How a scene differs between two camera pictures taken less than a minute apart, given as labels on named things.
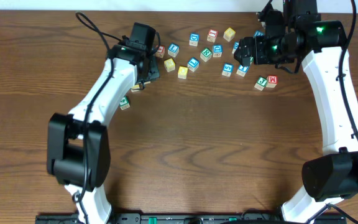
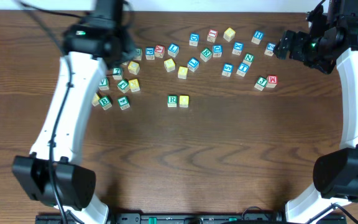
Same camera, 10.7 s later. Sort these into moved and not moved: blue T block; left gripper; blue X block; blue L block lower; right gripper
Moved: left gripper; right gripper
Not moved: blue X block; blue T block; blue L block lower
